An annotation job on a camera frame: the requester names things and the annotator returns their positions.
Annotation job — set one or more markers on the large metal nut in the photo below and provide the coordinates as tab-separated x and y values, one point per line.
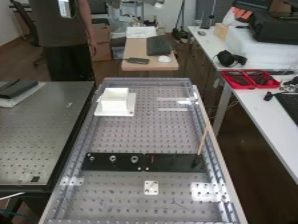
135	159

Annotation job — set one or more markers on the small metal nut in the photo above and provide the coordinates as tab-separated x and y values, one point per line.
113	159

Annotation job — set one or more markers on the small white box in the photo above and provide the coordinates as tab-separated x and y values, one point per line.
115	101

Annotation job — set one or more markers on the thin stick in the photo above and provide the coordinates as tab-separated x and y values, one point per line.
204	135

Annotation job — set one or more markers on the small black flat device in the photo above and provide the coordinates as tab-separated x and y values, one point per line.
137	60

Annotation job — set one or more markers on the white computer mouse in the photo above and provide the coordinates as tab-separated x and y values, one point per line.
164	59

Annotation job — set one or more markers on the black plate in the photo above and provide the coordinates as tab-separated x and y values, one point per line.
177	164

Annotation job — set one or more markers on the small wooden desk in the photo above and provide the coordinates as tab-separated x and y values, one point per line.
137	50

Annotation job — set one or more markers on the small round metal screw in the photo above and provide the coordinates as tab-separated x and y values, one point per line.
92	158

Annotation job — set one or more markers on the black keyboard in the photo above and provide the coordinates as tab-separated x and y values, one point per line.
290	106
159	45

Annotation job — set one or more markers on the red tray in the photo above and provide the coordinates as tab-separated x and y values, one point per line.
264	79
239	80

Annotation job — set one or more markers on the small white square plate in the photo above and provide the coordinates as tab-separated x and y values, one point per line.
151	187

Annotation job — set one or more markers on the cardboard box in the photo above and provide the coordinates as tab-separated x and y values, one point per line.
101	43

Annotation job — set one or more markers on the white desk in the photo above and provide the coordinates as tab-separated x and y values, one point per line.
208	46
266	120

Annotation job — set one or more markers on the clear box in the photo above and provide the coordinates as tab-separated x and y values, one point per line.
147	206

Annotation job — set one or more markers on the black flat bundle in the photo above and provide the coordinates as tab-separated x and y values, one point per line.
16	88

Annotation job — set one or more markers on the white foam sheet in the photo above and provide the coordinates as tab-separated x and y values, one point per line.
261	50

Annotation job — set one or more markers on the person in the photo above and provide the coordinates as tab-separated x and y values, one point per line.
62	30

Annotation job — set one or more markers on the large black case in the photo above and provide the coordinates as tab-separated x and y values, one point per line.
274	28

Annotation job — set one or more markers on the black chair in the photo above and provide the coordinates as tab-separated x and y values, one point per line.
27	20

